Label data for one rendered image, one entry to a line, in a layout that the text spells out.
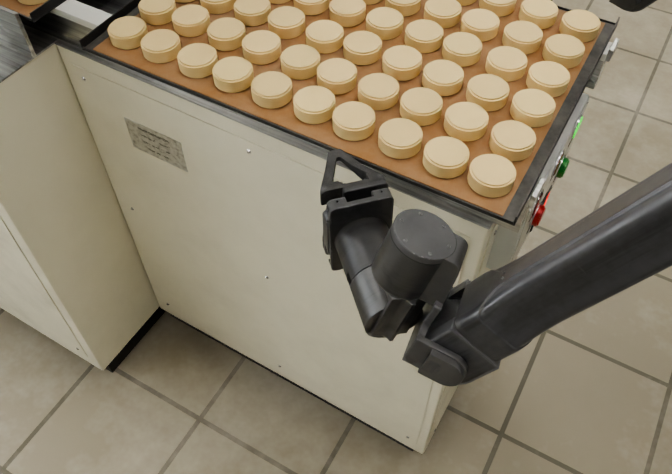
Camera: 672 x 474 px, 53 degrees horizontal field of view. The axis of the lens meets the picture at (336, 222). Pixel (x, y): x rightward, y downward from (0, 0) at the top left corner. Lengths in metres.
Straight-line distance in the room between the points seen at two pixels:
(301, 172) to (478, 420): 0.87
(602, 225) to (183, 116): 0.63
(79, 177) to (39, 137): 0.13
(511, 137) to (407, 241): 0.26
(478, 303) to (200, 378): 1.13
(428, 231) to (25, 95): 0.71
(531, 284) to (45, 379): 1.36
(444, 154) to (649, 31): 2.03
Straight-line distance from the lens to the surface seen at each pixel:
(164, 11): 0.97
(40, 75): 1.11
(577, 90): 0.90
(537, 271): 0.55
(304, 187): 0.91
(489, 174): 0.74
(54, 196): 1.22
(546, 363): 1.70
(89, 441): 1.64
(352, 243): 0.65
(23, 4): 1.09
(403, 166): 0.76
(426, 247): 0.56
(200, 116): 0.96
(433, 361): 0.61
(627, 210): 0.52
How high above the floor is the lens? 1.45
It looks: 52 degrees down
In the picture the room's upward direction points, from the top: straight up
